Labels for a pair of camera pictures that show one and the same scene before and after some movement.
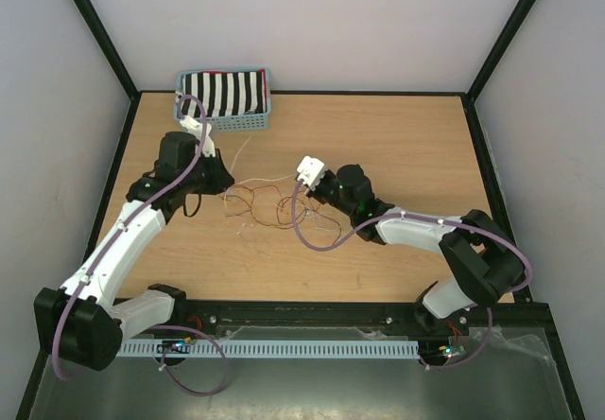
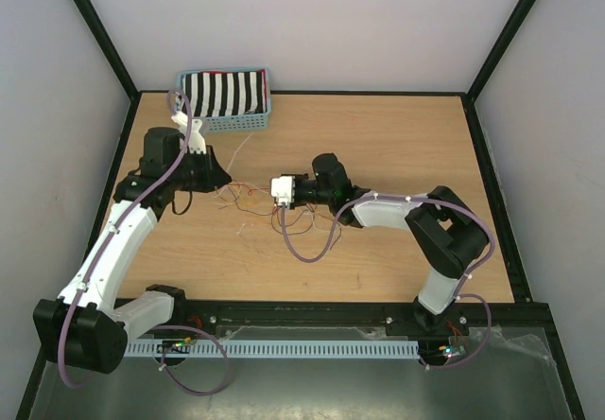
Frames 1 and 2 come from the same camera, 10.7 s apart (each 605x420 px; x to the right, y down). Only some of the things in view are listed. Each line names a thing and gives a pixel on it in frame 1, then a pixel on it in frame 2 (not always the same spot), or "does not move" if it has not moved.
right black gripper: [316, 193] -> [300, 177]
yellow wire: [272, 224] -> [233, 201]
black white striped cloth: [225, 94] does not move
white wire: [271, 179] -> [242, 183]
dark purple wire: [291, 224] -> [247, 212]
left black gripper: [221, 180] does not move
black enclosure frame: [65, 320] does not move
